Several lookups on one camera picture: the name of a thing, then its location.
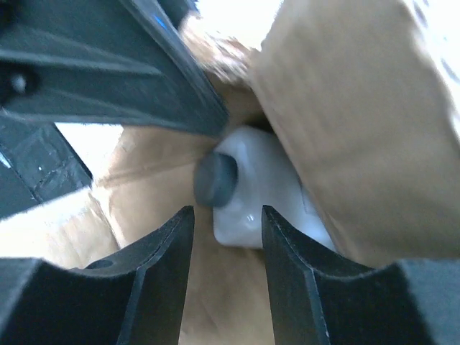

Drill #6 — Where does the white bottle grey cap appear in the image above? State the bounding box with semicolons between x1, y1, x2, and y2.
193;126;335;249

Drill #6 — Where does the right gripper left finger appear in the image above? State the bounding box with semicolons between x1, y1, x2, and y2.
1;206;195;344

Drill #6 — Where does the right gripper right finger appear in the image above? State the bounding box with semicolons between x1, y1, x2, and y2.
262;206;459;344

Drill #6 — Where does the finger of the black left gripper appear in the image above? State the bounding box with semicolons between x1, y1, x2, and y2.
1;0;229;137

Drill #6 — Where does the brown taped cardboard box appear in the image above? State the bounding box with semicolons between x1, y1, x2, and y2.
1;1;459;344

